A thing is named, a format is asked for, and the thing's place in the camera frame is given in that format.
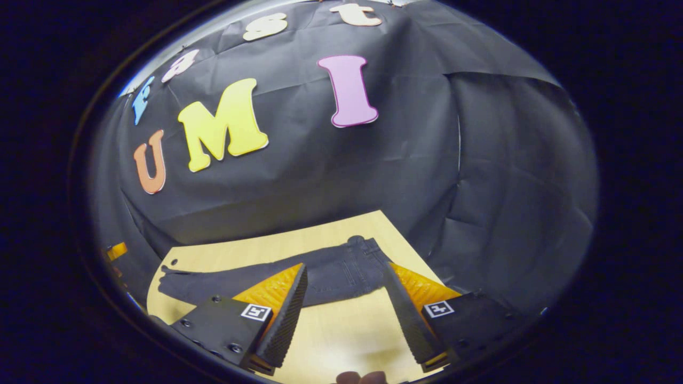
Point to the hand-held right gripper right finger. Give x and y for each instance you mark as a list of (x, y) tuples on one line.
[(408, 320)]

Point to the dark jeans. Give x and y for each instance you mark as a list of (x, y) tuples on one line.
[(331, 274)]

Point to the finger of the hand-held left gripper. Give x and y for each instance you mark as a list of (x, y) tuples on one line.
[(117, 250)]

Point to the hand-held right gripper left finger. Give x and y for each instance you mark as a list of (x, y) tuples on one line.
[(285, 320)]

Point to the black backdrop cloth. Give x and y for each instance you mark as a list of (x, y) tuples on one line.
[(347, 176)]

